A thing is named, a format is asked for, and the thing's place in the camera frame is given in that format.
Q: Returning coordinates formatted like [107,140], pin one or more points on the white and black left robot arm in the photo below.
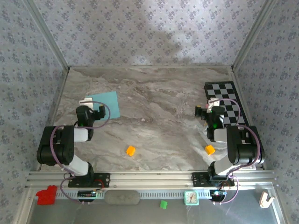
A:
[63,144]

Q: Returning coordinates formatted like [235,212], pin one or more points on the red toy brick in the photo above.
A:
[46,196]

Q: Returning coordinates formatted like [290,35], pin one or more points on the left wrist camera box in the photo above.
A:
[85,101]

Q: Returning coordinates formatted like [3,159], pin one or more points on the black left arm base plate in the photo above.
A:
[102,180]

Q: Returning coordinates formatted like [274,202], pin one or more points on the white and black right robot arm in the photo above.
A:
[240,144]

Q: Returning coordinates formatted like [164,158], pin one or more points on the light blue cloth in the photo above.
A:
[109,102]

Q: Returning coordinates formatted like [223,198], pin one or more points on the grey oval stone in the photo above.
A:
[122,197]

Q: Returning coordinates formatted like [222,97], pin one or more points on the aluminium mounting rail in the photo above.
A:
[149,179]

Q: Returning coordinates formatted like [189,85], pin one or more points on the aluminium frame post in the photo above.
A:
[47,35]
[251,35]

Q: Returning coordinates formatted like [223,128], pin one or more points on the black and grey chessboard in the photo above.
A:
[229,93]

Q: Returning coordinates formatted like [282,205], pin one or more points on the wooden hook piece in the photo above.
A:
[265,200]

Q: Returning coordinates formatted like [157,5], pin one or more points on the small teal clock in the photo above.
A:
[191,198]

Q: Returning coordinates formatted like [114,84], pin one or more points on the green toy block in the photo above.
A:
[164,204]

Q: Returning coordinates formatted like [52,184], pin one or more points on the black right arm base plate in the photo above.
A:
[198,179]

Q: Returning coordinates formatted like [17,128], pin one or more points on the orange toy block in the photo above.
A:
[130,151]
[210,150]

